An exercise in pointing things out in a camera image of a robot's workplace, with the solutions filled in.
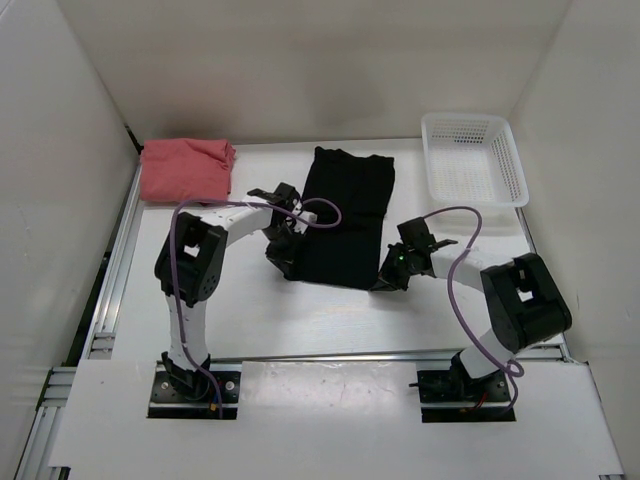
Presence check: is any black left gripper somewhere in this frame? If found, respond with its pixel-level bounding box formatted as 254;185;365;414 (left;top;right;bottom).
262;224;305;278

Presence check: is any black t shirt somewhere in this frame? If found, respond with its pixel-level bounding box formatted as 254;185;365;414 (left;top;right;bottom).
292;146;395;290

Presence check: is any pink t shirt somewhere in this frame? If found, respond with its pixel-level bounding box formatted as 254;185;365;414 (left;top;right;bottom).
139;138;236;203

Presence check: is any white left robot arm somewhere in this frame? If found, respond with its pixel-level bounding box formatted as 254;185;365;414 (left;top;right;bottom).
154;183;316;400

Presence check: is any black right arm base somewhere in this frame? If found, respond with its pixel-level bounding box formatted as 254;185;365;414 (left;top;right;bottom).
408;360;516;424

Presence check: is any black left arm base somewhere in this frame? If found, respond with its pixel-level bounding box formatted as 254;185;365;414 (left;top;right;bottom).
147;361;242;421

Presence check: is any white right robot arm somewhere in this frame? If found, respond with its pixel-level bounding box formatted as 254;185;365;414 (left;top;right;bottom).
372;218;573;400

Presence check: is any white plastic laundry basket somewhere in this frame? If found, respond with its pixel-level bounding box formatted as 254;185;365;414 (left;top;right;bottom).
421;112;530;209

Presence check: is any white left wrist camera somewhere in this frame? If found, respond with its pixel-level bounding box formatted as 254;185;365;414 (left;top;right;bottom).
292;202;317;234

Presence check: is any aluminium left frame profile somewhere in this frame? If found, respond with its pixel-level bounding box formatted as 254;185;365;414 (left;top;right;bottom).
14;168;144;479

